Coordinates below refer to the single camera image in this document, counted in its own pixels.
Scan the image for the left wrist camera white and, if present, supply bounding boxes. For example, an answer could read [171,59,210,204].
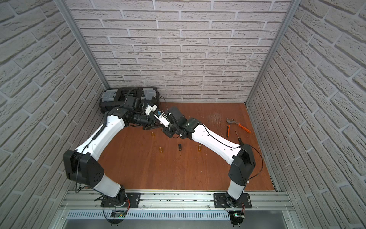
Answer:
[144,104,158,115]

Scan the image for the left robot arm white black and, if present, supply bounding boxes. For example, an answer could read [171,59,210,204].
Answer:
[63,87,159,207]

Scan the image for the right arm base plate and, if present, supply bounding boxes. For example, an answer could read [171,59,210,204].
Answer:
[213,193,252,209]

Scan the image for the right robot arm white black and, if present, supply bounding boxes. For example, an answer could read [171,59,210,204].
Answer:
[154,107,259,208]

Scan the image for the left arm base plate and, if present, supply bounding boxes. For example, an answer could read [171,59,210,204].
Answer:
[101,191,141,208]

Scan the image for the black orange screwdriver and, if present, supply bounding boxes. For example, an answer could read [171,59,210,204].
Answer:
[235,131,244,145]

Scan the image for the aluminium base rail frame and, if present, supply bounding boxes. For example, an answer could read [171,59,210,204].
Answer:
[50,189,300,229]

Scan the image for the black plastic toolbox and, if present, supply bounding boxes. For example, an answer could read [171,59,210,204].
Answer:
[99,87,160,114]

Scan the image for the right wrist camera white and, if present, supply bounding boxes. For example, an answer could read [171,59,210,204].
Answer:
[154,110,170,127]

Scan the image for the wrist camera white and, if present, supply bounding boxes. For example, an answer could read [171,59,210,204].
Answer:
[154,110,170,127]
[144,104,158,115]

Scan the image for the orange handled pliers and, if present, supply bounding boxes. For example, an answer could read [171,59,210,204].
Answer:
[226,118,251,133]

